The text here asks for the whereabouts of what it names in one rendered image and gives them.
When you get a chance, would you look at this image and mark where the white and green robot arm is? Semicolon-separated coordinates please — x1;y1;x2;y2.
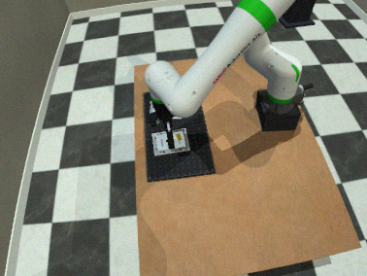
145;0;314;127

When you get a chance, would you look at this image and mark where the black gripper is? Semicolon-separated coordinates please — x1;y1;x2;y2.
156;112;175;150

